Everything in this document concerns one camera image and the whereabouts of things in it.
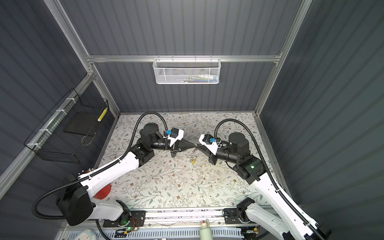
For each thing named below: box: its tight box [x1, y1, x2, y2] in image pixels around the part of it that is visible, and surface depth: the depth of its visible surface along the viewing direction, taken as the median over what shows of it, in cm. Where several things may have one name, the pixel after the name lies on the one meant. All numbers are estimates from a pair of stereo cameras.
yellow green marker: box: [97, 107, 108, 122], surface depth 82 cm
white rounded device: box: [75, 229, 97, 240], surface depth 69 cm
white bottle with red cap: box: [200, 220, 214, 240], surface depth 65 cm
